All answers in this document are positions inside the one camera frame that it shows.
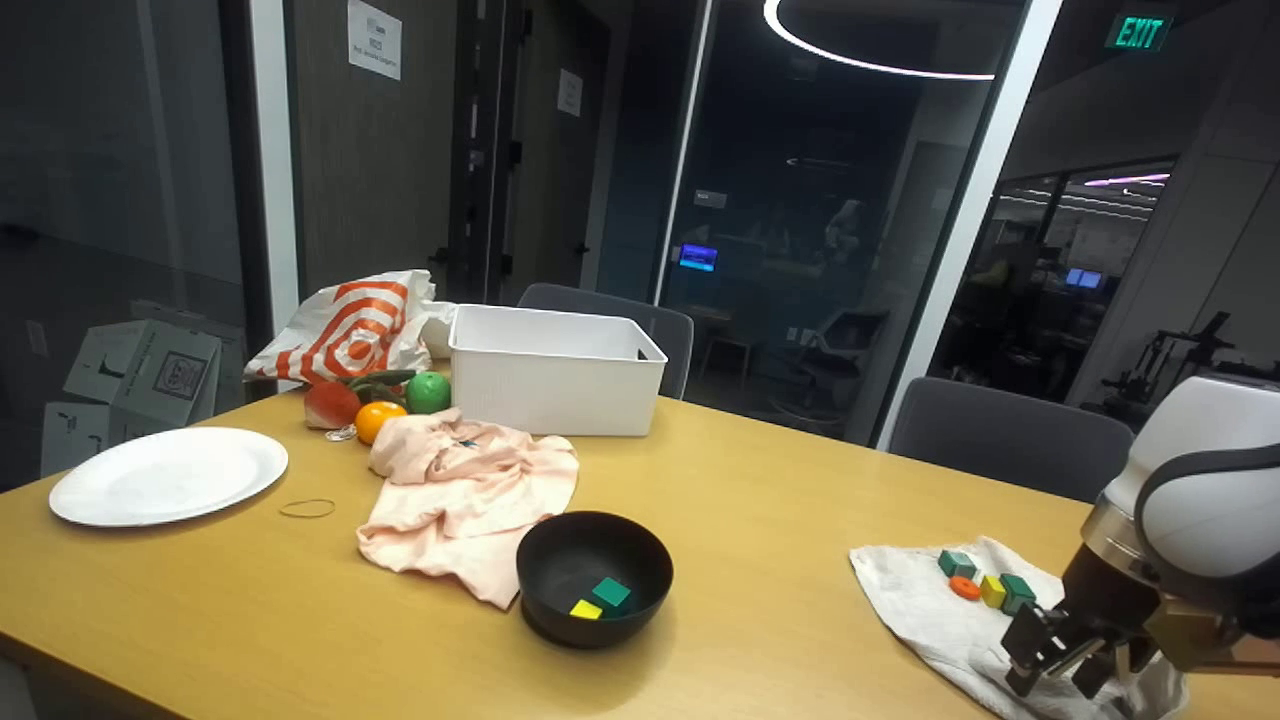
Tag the orange fruit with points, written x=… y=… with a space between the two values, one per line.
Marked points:
x=379 y=422

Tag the dark green vegetable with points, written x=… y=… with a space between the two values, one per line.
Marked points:
x=384 y=386

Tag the thin white window post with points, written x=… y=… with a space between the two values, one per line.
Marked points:
x=680 y=147

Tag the yellow square block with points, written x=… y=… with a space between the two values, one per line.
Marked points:
x=584 y=608

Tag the white plastic bin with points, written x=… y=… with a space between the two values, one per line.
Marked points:
x=553 y=382

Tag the white paper wall sign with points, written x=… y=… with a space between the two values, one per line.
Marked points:
x=374 y=39

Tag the wide white window post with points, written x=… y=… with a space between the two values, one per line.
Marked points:
x=279 y=160

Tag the thin rubber band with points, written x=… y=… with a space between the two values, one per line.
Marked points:
x=305 y=508

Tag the large cardboard box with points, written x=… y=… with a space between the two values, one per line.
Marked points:
x=146 y=364

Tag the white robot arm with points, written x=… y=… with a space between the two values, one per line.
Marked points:
x=1202 y=494

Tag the pink white striped cloth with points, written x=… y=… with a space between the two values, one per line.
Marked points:
x=460 y=504

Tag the white round plate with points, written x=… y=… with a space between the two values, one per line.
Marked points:
x=167 y=475

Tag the green toy block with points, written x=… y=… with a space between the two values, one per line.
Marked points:
x=957 y=560
x=1017 y=592

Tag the orange toy block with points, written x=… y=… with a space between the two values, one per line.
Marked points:
x=966 y=584

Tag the red fruit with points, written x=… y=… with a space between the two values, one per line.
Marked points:
x=330 y=406

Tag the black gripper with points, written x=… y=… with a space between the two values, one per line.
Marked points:
x=1080 y=625

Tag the grey office chair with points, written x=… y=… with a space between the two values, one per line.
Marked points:
x=665 y=331
x=1014 y=441

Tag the green exit sign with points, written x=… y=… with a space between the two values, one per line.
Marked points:
x=1136 y=33

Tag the small cardboard box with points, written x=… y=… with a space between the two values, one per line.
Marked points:
x=78 y=432

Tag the red white striped bag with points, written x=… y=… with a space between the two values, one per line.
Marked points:
x=350 y=331

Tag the blue lit screen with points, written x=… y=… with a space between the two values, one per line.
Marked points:
x=699 y=256

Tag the yellow toy block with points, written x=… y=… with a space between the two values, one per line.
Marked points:
x=995 y=591

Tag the white towel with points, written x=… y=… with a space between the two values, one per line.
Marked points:
x=933 y=615

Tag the green square block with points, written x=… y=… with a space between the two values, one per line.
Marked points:
x=611 y=592

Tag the black bowl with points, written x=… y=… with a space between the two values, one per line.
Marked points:
x=584 y=564

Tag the green apple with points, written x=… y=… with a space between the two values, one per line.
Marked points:
x=431 y=391

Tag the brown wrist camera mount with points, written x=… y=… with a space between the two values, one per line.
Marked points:
x=1222 y=633

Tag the slanted white window post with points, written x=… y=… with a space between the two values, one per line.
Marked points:
x=966 y=224

